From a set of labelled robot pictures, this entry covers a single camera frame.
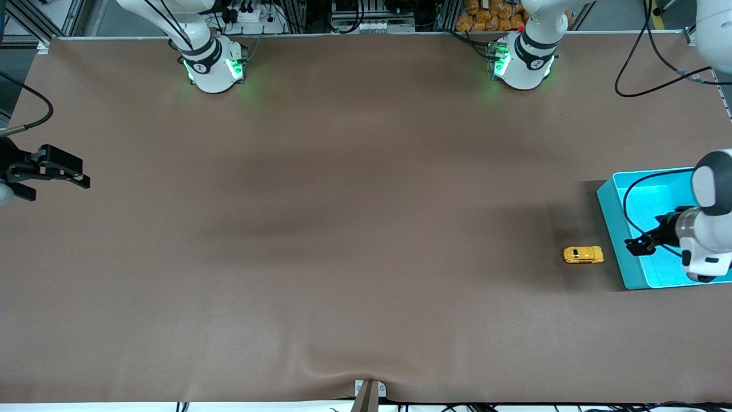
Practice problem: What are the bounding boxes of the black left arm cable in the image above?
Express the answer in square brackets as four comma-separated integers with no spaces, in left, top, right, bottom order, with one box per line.
[615,0,732,248]

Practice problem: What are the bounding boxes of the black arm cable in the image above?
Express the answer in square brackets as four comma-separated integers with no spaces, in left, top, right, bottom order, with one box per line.
[615,0,732,248]
[0,72,54,135]

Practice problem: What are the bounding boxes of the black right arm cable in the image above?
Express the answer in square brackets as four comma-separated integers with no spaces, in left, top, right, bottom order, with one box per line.
[0,72,54,135]

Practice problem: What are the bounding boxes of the aluminium frame profile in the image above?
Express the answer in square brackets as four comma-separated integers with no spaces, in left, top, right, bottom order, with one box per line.
[0,0,86,52]

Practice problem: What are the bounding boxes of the metal table clamp bracket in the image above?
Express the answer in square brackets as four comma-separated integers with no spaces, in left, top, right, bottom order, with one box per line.
[355,379,387,412]

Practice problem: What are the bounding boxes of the yellow beetle toy car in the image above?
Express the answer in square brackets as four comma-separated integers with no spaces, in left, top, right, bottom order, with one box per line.
[563,245,604,264]

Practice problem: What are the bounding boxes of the turquoise plastic bin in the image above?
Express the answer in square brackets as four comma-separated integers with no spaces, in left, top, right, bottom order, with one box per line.
[596,167,732,290]

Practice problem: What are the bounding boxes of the white power strip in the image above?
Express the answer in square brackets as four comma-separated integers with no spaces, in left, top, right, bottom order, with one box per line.
[220,0,287,35]

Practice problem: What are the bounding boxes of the white connector block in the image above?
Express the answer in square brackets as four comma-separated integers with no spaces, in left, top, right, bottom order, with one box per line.
[332,20,415,34]

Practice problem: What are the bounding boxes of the brown table cover mat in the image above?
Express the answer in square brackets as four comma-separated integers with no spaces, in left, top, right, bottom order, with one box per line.
[0,31,732,404]

